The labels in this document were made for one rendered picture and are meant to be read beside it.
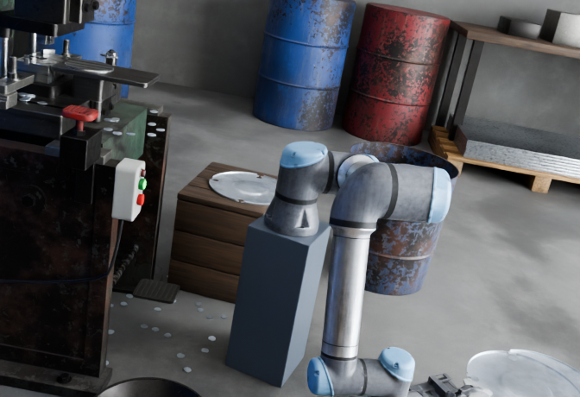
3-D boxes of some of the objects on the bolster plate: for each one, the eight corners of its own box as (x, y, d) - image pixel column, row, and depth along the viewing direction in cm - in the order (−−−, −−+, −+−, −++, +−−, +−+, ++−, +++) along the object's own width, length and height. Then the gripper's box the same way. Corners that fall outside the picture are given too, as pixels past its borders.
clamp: (37, 94, 165) (39, 54, 162) (5, 110, 150) (7, 65, 146) (15, 90, 166) (15, 49, 162) (-20, 104, 150) (-20, 60, 146)
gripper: (409, 376, 149) (477, 362, 159) (400, 409, 152) (468, 393, 162) (432, 400, 142) (503, 384, 152) (423, 434, 145) (492, 416, 155)
